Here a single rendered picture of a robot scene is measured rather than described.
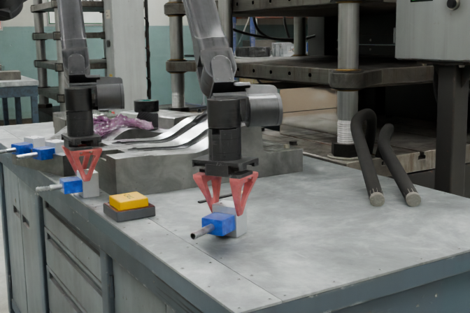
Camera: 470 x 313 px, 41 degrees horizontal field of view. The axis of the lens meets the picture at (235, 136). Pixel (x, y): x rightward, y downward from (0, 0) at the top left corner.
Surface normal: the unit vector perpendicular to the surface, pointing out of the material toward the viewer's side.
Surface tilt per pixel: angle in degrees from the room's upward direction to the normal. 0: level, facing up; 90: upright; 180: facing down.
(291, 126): 90
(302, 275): 0
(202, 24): 48
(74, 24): 53
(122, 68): 90
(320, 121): 90
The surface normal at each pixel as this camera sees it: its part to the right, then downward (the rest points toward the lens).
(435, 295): 0.51, 0.13
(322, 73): -0.86, 0.10
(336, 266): -0.01, -0.99
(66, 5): 0.11, -0.46
